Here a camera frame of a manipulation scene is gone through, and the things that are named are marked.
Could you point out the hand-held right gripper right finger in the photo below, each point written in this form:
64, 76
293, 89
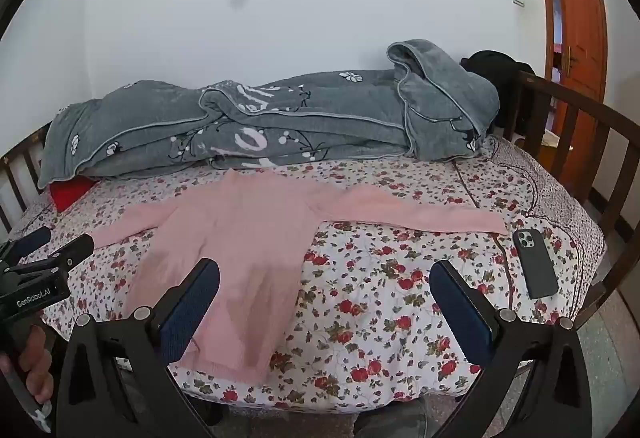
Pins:
460, 313

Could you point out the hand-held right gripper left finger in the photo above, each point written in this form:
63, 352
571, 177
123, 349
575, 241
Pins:
192, 308

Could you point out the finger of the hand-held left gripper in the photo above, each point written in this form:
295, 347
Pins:
31, 240
65, 254

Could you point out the pink knit sweater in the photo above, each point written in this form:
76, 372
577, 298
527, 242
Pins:
240, 238

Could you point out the person's left hand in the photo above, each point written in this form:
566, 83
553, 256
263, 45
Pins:
35, 363

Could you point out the red pillow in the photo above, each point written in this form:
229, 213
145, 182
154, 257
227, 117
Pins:
70, 195

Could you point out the wooden bed headboard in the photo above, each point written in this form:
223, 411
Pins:
15, 152

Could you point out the black smartphone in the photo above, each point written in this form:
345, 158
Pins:
535, 263

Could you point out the floral bed sheet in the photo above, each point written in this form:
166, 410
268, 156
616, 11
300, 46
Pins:
380, 268

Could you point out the person's grey trousers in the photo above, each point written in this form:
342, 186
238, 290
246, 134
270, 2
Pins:
390, 423

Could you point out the grey printed blanket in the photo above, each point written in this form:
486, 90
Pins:
300, 127

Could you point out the wooden bed footboard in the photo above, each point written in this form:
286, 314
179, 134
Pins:
565, 107

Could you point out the black clothing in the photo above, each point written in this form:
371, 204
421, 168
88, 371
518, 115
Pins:
500, 67

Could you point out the brown wooden door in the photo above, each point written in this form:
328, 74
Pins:
580, 17

